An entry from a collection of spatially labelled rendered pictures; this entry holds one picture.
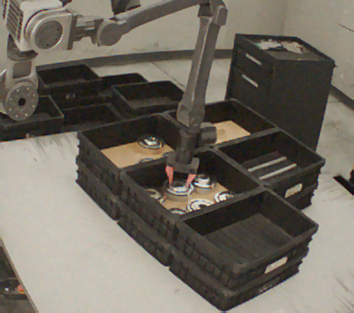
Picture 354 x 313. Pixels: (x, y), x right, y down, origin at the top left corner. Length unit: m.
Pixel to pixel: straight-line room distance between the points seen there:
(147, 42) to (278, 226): 3.72
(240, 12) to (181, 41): 0.75
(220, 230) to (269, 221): 0.20
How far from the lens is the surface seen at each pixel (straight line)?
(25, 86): 1.88
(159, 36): 5.53
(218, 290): 1.73
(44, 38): 1.58
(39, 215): 2.08
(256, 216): 2.03
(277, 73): 3.50
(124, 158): 2.23
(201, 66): 1.87
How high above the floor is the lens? 1.94
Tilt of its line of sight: 27 degrees down
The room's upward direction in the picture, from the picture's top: 9 degrees clockwise
